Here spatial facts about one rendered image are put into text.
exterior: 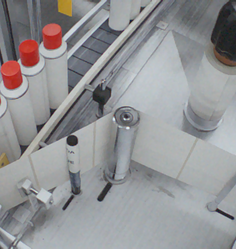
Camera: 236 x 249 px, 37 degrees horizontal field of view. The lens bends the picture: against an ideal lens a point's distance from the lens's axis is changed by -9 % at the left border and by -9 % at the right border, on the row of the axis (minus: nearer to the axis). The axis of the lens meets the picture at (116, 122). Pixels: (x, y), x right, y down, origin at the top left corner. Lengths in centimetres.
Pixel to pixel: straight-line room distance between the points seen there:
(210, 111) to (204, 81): 7
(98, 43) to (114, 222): 43
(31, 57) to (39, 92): 9
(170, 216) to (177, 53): 40
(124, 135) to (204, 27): 60
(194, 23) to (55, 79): 52
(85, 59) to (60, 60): 20
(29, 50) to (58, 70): 10
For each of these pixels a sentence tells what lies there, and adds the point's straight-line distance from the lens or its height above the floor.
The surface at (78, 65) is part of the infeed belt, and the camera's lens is 84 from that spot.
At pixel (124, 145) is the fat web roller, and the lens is 56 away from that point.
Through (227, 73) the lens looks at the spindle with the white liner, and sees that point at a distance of 64.
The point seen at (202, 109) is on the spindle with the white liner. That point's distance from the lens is 72.
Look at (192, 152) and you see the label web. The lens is 58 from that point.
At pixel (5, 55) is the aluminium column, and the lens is 78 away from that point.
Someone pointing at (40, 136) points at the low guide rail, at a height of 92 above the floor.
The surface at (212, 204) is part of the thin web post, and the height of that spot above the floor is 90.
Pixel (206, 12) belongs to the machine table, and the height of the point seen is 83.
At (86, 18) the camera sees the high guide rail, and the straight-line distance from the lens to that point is 83.
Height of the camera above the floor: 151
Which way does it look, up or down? 57 degrees down
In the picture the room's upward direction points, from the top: 8 degrees clockwise
